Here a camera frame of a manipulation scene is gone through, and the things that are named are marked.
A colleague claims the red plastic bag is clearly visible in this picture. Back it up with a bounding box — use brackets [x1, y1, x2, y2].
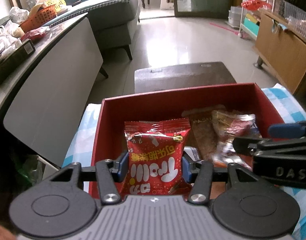
[241, 0, 272, 11]

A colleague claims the orange plastic basket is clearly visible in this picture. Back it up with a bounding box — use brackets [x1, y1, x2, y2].
[20, 0, 66, 33]

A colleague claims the white metal shelf rack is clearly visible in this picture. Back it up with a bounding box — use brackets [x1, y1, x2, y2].
[237, 0, 280, 40]

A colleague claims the black box on counter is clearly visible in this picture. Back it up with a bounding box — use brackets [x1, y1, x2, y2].
[0, 39, 36, 85]

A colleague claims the wooden cabinet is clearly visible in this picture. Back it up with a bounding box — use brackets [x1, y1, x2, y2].
[254, 9, 306, 97]

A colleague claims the red cardboard box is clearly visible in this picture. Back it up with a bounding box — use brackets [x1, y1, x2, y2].
[88, 82, 286, 201]

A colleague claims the silver brown snack packet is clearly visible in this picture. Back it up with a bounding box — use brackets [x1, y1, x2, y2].
[212, 110, 262, 170]

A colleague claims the white side table panel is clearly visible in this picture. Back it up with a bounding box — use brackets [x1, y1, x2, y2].
[3, 16, 103, 166]

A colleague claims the red spicy strip snack bag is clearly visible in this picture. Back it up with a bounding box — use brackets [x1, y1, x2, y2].
[124, 118, 191, 138]

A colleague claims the blue white checkered tablecloth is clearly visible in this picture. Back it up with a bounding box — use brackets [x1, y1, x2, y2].
[62, 83, 306, 239]

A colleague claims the grey sofa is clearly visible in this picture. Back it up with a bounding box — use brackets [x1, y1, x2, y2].
[64, 0, 151, 61]

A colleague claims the clear brown jerky packet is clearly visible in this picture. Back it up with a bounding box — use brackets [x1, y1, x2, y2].
[182, 105, 226, 161]

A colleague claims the red cola candy bag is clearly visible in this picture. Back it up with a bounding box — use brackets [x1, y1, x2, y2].
[120, 128, 192, 196]

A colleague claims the dark grey stool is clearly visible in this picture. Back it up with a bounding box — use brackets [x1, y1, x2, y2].
[135, 62, 236, 94]

